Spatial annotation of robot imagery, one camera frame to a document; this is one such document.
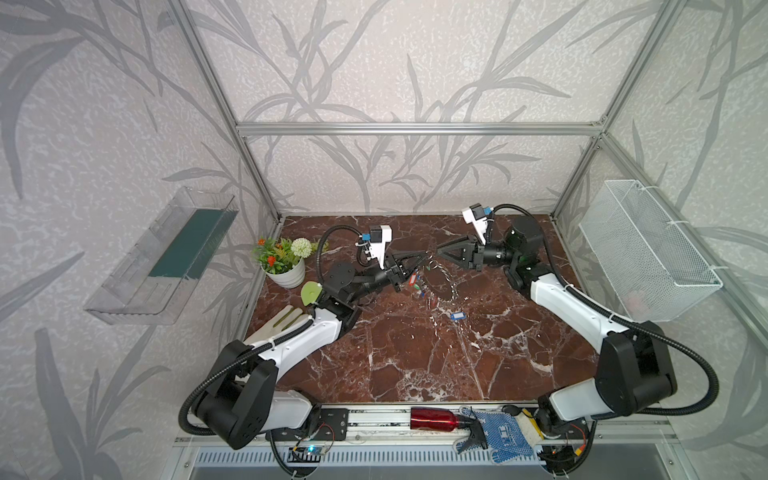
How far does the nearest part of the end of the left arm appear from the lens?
0.63 meters

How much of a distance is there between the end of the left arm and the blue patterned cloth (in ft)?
1.32

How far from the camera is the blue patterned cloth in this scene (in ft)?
2.31

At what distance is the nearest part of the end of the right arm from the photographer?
0.66 m

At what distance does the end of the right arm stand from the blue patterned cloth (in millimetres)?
393

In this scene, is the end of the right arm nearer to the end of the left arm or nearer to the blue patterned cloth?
the end of the left arm
